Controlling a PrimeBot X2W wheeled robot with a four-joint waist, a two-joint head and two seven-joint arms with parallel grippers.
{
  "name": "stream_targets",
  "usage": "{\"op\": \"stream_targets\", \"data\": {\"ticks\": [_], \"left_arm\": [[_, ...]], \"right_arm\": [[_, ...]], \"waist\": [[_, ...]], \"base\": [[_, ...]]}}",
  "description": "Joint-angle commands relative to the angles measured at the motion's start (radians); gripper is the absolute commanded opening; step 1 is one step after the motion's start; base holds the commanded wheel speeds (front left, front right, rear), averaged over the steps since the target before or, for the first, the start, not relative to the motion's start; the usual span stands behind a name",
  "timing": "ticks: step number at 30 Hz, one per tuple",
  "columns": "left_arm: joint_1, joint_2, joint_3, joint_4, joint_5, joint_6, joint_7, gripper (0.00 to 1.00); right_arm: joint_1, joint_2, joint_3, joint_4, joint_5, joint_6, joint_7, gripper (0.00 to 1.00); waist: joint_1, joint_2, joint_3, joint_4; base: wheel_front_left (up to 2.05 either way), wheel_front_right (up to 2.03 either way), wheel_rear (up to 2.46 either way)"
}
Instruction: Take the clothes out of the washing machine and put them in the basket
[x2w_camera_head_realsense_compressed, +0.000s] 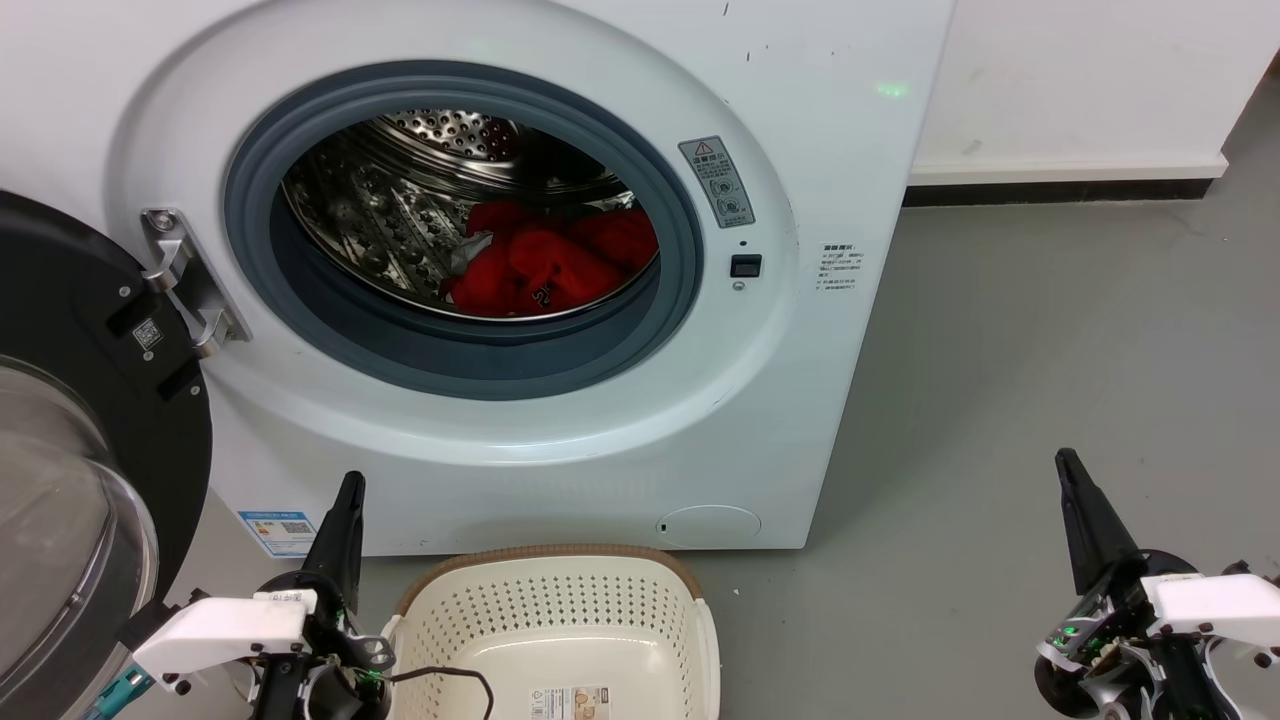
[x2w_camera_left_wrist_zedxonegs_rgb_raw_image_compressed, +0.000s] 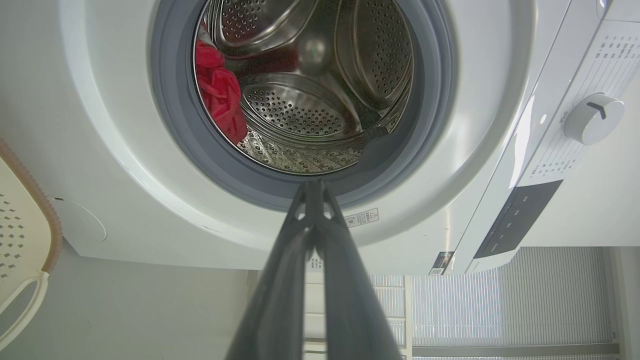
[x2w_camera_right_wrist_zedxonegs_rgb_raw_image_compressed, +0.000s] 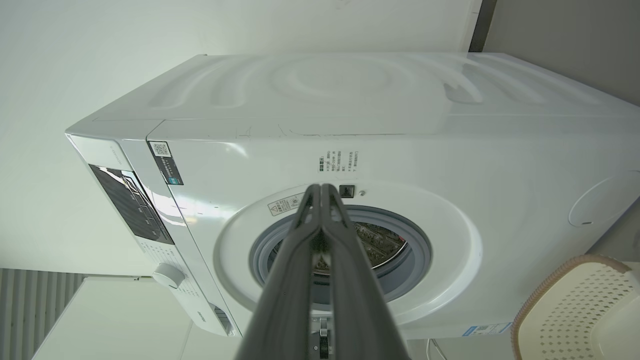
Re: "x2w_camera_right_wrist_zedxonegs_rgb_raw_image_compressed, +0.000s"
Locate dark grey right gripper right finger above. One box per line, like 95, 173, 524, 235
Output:
321, 183, 412, 360

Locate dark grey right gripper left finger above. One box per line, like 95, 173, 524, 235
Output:
235, 184, 321, 360

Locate stainless steel washing machine drum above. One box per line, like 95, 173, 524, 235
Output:
267, 220, 408, 287

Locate white round control knob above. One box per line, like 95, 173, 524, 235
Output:
151, 263, 186, 290

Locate cream perforated laundry basket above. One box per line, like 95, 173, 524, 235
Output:
511, 254, 640, 360

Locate grey rubber door gasket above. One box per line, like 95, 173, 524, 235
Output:
248, 205, 432, 306

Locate white warning triangle sticker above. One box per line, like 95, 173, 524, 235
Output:
267, 195, 304, 217

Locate blue white energy label sticker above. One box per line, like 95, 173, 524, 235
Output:
462, 322, 514, 337

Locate dark QR code label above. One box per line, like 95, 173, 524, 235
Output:
149, 141, 185, 186

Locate white front-load washing machine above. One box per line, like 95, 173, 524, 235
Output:
65, 52, 640, 341

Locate white shelf unit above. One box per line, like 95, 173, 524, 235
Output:
31, 277, 242, 360

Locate grey slatted blinds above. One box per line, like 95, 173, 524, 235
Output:
0, 268, 87, 360

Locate round white filter cover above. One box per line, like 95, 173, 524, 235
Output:
568, 170, 640, 229

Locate thin white cable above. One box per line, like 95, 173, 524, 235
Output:
426, 338, 449, 360

